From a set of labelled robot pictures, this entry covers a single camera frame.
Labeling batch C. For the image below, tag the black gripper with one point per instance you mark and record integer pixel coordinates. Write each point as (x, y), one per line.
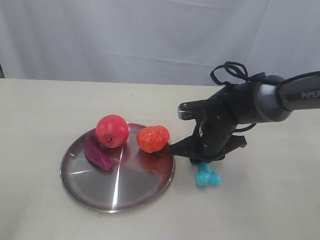
(208, 139)

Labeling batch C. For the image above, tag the teal toy dog bone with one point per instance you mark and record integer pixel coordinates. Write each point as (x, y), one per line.
(206, 177)

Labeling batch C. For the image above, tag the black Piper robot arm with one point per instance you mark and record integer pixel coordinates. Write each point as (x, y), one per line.
(239, 107)

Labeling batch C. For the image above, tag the orange-red toy strawberry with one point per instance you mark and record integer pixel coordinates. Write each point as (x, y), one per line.
(152, 139)

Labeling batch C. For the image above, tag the round stainless steel plate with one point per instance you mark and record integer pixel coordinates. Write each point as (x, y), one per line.
(135, 179)

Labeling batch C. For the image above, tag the red apple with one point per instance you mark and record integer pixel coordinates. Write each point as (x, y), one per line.
(112, 131)

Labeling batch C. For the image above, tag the purple sweet potato slice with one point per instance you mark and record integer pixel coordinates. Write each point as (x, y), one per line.
(94, 153)

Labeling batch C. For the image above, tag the white backdrop cloth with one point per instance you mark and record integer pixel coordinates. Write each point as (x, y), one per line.
(156, 41)

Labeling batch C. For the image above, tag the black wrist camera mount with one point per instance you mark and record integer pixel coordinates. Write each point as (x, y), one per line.
(190, 110)

